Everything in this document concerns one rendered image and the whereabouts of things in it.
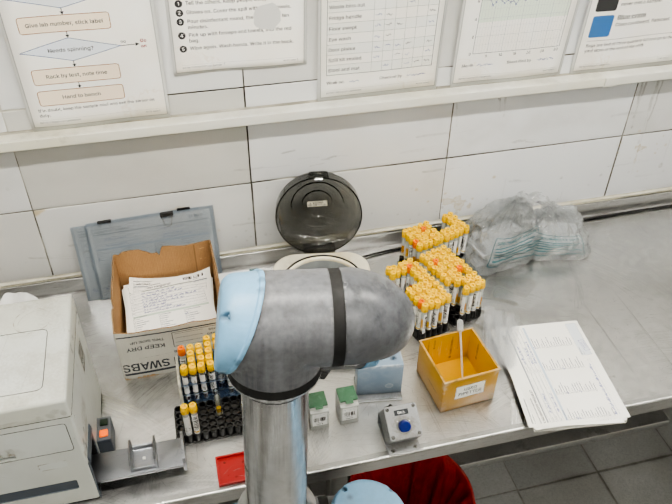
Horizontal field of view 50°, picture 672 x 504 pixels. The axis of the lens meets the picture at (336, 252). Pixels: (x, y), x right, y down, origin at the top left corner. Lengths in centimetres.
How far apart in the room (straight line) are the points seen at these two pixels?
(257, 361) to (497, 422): 90
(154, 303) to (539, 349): 93
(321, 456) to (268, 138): 75
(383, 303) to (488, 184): 125
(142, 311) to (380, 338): 104
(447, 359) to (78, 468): 83
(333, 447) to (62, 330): 59
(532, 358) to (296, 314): 104
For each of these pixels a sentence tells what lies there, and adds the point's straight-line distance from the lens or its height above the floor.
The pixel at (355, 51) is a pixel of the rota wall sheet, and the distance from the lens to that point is 169.
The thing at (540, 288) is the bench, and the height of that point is 88.
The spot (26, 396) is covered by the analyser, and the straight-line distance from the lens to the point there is 133.
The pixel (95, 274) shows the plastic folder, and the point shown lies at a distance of 189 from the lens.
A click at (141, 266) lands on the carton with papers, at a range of 184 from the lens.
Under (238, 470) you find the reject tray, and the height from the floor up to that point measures 88.
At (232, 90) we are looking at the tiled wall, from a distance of 168.
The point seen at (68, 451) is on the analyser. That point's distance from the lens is 142.
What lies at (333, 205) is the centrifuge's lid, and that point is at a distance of 182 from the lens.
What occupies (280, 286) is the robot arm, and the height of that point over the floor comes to 160.
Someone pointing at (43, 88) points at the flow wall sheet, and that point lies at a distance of 166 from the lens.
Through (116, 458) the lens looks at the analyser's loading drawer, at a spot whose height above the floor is 92.
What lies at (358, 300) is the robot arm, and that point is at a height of 159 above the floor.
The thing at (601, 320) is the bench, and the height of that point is 87.
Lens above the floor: 213
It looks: 39 degrees down
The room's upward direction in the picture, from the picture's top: 1 degrees clockwise
